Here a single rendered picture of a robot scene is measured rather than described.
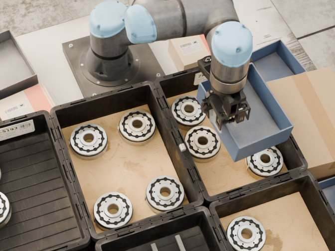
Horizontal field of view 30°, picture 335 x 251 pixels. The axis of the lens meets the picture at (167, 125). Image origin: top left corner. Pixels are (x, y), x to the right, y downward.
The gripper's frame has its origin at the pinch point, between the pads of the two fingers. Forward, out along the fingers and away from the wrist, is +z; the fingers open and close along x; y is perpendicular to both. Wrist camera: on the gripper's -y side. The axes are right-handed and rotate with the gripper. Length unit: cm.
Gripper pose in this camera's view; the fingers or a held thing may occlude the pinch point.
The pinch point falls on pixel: (218, 117)
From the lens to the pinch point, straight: 148.3
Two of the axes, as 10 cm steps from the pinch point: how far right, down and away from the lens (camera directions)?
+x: 9.2, -3.5, 1.7
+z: 0.2, 4.7, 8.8
